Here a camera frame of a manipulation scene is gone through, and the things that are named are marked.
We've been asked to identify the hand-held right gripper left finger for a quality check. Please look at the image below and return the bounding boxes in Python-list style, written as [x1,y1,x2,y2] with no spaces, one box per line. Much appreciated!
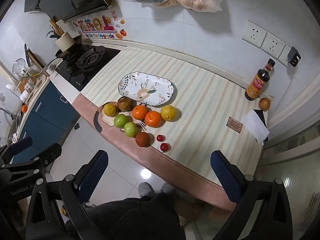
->
[25,150,109,240]

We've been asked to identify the white wall socket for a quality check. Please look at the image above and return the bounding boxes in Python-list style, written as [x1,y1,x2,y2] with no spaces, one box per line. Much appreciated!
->
[278,45,302,68]
[242,20,267,47]
[261,32,286,56]

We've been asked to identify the striped table mat cat print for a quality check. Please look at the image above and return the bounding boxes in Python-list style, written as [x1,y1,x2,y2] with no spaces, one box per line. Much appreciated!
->
[72,45,273,212]

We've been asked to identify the colourful wall sticker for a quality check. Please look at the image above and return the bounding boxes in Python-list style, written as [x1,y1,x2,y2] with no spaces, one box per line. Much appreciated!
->
[72,15,127,40]

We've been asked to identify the dark sauce bottle yellow label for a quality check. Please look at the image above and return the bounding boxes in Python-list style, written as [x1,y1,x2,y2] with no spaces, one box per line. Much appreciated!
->
[244,58,276,101]

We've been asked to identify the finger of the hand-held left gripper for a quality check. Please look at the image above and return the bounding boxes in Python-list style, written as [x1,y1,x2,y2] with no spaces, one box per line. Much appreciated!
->
[0,136,33,165]
[1,143,62,177]

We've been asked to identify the dark wok with handle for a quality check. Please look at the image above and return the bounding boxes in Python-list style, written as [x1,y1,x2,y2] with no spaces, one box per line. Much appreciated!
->
[40,36,84,75]

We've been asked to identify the orange tangerine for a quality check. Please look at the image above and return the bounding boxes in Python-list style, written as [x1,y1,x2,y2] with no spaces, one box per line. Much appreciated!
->
[144,110,162,128]
[132,105,148,121]

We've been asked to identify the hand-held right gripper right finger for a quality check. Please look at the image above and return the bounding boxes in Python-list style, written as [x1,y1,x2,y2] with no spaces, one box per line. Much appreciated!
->
[210,150,294,240]

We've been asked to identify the black glass gas stove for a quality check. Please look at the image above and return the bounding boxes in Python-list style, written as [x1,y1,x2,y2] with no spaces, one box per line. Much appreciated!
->
[54,44,122,92]

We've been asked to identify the large yellow citrus fruit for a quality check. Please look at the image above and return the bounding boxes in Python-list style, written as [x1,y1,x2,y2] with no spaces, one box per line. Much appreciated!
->
[160,105,177,122]

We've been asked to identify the metal mesh strainer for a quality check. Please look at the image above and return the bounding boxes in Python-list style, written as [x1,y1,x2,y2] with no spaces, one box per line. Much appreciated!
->
[12,58,28,75]

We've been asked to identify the floral oval ceramic plate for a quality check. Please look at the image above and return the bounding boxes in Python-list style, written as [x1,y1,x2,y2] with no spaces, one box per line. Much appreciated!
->
[117,72,177,107]

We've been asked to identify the black plug-in charger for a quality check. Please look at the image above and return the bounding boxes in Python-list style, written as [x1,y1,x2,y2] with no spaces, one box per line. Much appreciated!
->
[287,46,301,68]

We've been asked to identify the small brown mat label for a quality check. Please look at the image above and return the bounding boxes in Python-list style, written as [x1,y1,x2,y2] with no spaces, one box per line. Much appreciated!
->
[226,117,243,133]

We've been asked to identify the white paper sheet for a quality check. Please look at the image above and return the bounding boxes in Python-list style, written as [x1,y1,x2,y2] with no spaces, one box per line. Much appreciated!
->
[242,110,270,144]

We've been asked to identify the bundle of kitchen utensils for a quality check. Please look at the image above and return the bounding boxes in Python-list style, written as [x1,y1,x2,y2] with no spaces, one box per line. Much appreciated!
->
[46,16,67,40]

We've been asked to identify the dark red apple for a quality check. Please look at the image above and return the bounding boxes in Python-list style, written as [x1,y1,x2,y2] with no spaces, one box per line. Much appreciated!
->
[117,96,133,112]

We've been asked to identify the reddish brown round fruit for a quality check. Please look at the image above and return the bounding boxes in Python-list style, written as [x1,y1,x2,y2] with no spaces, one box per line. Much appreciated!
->
[135,132,151,147]

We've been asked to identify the green apple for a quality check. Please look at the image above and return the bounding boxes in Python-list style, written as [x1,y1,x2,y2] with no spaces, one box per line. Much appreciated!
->
[124,122,138,137]
[114,114,128,128]

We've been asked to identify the small yellow citrus fruit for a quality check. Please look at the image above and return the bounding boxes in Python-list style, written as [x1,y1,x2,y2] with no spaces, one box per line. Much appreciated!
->
[103,103,117,117]

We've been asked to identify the grey fuzzy slipper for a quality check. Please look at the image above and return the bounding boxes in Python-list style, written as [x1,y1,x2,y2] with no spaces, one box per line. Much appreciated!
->
[138,182,155,198]
[160,182,175,194]

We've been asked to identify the cream utensil holder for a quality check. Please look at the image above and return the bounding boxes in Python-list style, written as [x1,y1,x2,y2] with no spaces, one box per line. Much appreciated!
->
[55,31,75,51]

